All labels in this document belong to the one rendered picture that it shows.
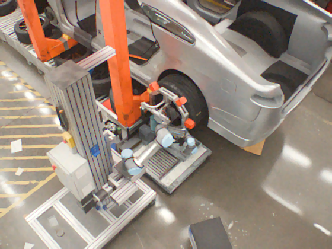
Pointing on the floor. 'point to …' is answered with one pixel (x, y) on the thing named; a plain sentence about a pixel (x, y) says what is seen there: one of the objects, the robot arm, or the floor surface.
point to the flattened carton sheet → (255, 147)
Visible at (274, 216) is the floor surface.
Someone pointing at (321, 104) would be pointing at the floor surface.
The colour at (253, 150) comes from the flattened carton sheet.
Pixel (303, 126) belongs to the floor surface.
